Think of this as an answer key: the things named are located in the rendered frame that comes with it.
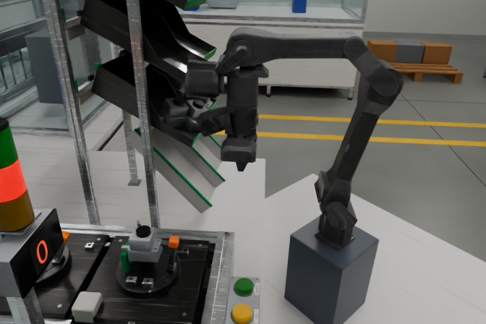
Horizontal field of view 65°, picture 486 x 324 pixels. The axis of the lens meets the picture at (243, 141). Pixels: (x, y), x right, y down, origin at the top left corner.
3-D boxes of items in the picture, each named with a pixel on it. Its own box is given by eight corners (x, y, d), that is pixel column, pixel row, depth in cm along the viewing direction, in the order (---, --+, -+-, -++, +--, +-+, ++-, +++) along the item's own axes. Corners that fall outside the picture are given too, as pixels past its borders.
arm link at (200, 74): (254, 32, 69) (188, 30, 70) (253, 41, 62) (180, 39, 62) (252, 92, 74) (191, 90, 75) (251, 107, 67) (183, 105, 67)
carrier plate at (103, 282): (210, 246, 97) (209, 239, 96) (192, 330, 75) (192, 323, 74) (116, 241, 98) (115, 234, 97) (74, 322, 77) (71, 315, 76)
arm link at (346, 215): (348, 205, 86) (351, 181, 83) (356, 231, 78) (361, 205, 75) (317, 203, 86) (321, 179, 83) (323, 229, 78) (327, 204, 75)
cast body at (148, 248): (163, 248, 85) (160, 223, 82) (158, 262, 81) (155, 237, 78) (126, 246, 86) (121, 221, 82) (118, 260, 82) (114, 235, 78)
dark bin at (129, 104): (207, 126, 105) (218, 105, 101) (191, 147, 94) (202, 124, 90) (118, 76, 105) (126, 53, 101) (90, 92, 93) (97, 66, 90)
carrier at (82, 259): (111, 240, 98) (103, 200, 92) (66, 322, 77) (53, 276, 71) (19, 235, 99) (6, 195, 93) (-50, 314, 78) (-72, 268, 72)
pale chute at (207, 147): (220, 163, 127) (230, 155, 125) (208, 184, 116) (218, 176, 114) (160, 100, 122) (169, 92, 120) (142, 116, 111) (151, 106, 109)
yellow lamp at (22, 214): (41, 211, 58) (34, 184, 56) (22, 233, 54) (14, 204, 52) (9, 209, 59) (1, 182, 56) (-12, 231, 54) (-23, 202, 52)
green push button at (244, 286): (253, 284, 86) (253, 278, 85) (252, 299, 82) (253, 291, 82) (236, 283, 86) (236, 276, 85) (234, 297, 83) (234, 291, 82)
